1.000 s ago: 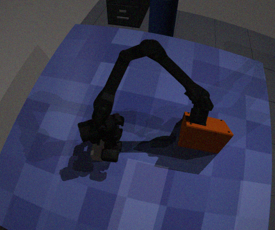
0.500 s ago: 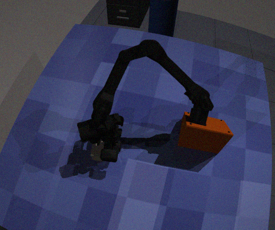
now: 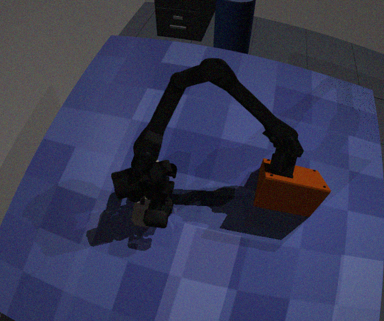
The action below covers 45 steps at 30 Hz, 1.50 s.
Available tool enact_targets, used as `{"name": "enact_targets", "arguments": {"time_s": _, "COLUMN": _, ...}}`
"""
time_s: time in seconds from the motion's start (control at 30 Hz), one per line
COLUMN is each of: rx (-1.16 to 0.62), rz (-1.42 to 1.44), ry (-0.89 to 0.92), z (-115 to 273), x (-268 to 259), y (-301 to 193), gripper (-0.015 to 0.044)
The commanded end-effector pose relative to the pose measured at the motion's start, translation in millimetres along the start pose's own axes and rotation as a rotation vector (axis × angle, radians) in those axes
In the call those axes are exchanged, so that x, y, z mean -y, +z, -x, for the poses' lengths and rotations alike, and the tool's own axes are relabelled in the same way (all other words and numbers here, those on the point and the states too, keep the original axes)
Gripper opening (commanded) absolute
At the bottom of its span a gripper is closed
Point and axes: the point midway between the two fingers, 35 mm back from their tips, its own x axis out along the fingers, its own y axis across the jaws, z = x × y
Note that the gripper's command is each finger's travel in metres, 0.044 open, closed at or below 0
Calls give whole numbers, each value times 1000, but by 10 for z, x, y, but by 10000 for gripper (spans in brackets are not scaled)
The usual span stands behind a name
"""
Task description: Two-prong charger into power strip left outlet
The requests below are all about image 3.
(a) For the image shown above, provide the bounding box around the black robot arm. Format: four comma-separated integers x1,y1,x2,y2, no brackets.
111,58,304,202

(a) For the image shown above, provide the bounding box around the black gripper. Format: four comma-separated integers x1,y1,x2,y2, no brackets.
143,163,177,228

